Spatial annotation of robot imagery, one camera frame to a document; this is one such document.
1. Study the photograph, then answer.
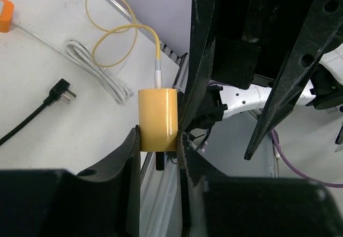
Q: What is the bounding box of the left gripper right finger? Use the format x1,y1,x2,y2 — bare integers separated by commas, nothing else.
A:
177,132,342,236

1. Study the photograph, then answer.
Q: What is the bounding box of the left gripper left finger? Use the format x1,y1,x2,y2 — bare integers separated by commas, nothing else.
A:
1,127,140,236

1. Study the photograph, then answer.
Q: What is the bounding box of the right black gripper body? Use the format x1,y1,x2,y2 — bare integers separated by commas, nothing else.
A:
211,0,313,90

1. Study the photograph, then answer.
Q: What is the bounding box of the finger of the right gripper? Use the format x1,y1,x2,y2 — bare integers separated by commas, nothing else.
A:
178,0,216,131
244,0,342,160

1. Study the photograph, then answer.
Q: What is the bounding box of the tan yellow charger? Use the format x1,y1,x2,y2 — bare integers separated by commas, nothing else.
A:
138,88,178,152

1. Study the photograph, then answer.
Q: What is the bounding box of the orange power strip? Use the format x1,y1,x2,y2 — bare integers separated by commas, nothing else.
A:
0,0,14,33

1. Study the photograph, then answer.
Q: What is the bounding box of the aluminium right rail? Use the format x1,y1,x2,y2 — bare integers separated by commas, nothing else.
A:
83,0,193,237

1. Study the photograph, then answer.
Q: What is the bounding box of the yellow thin cable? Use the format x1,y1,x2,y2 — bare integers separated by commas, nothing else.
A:
85,0,163,89

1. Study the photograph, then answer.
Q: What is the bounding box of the black power cable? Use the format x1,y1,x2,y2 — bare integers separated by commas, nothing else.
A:
0,78,77,146

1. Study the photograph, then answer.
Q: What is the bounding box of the white power strip cable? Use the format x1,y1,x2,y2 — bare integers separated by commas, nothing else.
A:
11,19,135,105

